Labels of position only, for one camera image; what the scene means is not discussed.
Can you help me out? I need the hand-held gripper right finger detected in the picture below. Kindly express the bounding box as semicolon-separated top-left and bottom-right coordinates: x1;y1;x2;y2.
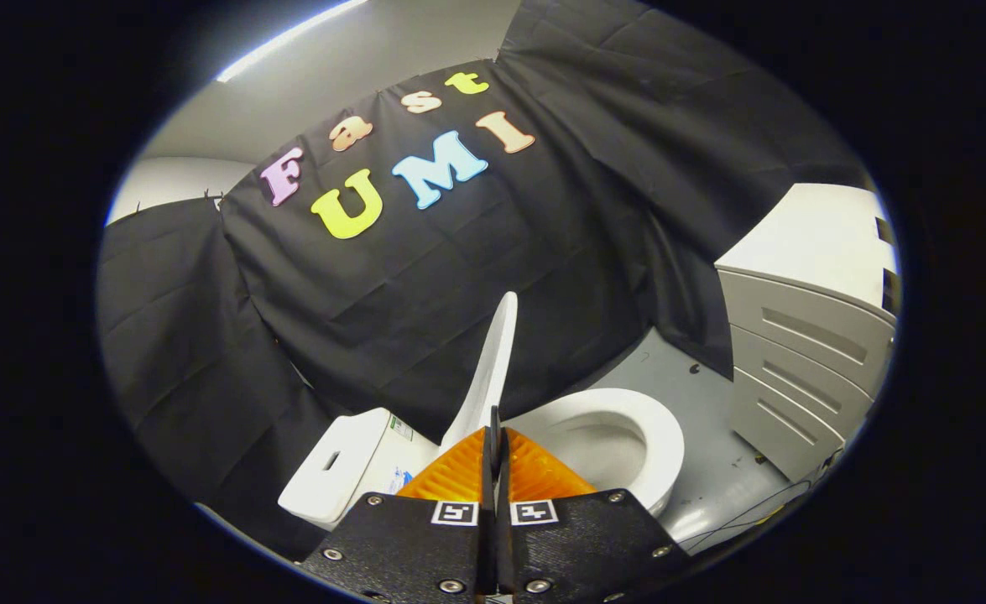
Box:
495;406;696;604

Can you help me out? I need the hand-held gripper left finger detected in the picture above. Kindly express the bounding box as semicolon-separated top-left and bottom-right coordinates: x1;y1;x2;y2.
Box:
298;406;498;604

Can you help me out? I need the white toilet lid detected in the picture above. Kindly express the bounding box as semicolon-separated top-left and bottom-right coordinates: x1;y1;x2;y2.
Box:
440;291;519;450

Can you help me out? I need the white toilet tank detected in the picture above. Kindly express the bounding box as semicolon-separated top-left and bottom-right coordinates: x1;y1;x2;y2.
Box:
279;408;445;532

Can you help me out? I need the white toilet bowl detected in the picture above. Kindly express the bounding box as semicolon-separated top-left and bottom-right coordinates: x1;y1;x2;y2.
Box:
505;388;686;518

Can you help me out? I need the black backdrop cloth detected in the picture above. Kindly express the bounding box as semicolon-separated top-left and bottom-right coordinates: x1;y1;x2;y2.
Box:
97;0;871;563

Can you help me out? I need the white drawer cabinet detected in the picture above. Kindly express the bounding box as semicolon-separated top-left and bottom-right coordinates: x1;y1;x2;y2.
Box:
714;183;902;485

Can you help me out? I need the thin black floor cable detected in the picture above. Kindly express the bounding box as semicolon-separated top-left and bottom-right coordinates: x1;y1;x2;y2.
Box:
681;449;842;555

